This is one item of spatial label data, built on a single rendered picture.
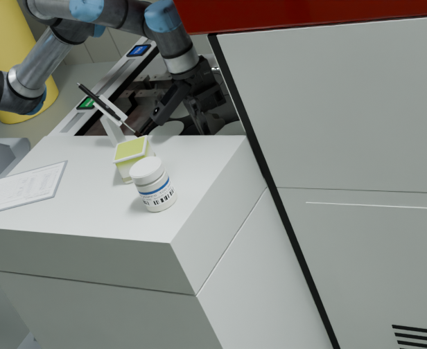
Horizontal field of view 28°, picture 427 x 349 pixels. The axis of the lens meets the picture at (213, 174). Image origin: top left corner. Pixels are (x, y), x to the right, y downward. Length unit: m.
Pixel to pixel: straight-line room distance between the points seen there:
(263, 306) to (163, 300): 0.27
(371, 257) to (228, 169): 0.40
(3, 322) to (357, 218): 1.89
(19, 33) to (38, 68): 2.24
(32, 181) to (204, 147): 0.44
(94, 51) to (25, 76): 2.57
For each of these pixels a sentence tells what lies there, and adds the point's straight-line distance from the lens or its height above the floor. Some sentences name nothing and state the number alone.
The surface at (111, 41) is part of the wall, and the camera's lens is 4.98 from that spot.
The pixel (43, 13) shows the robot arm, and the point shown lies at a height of 1.26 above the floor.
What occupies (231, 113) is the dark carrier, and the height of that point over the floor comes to 0.90.
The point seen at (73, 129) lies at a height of 0.96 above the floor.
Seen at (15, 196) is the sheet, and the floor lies 0.97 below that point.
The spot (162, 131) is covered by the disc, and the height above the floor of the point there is 0.90.
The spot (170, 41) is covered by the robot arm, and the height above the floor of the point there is 1.20.
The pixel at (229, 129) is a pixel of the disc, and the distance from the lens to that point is 2.09.
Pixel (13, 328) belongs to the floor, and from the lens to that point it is 3.43.
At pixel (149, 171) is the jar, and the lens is 1.75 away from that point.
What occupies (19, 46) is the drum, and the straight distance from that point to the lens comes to 4.74.
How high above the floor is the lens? 1.93
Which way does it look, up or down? 32 degrees down
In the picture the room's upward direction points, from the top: 24 degrees counter-clockwise
